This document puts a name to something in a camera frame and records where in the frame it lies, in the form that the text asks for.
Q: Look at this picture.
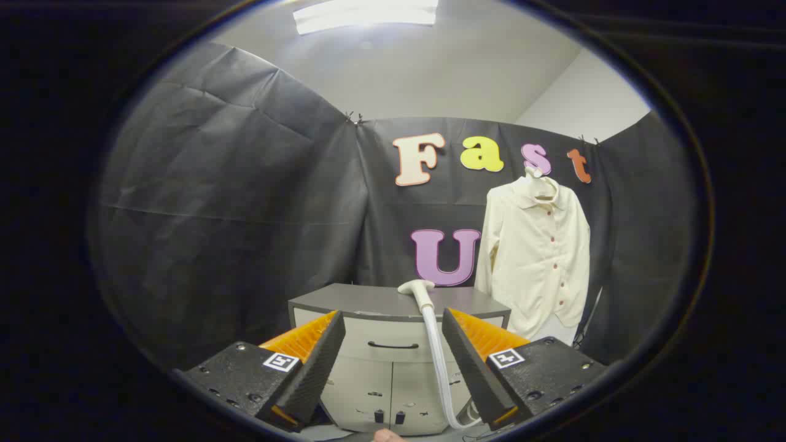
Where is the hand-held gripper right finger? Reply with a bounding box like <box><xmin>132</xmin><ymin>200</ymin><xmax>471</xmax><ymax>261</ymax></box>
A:
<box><xmin>442</xmin><ymin>308</ymin><xmax>609</xmax><ymax>430</ymax></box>

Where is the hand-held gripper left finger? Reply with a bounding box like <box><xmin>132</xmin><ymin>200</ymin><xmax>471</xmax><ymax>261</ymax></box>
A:
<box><xmin>174</xmin><ymin>310</ymin><xmax>346</xmax><ymax>432</ymax></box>

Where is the cream button shirt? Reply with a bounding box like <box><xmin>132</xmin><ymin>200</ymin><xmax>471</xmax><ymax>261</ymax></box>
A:
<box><xmin>474</xmin><ymin>175</ymin><xmax>591</xmax><ymax>341</ymax></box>

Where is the black garment stand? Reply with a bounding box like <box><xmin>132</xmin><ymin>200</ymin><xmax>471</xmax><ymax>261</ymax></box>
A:
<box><xmin>574</xmin><ymin>287</ymin><xmax>604</xmax><ymax>351</ymax></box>

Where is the white clothes hanger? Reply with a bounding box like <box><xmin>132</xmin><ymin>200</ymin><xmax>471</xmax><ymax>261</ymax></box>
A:
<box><xmin>524</xmin><ymin>165</ymin><xmax>557</xmax><ymax>201</ymax></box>

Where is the grey cabinet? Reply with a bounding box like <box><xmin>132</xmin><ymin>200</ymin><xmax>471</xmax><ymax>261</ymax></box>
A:
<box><xmin>289</xmin><ymin>283</ymin><xmax>512</xmax><ymax>436</ymax></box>

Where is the white cloth under shirt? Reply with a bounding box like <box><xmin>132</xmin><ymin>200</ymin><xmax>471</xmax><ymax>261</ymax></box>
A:
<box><xmin>540</xmin><ymin>313</ymin><xmax>582</xmax><ymax>346</ymax></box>

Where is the black backdrop cloth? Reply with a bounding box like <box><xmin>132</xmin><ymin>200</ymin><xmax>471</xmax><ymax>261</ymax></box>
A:
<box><xmin>92</xmin><ymin>42</ymin><xmax>698</xmax><ymax>369</ymax></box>

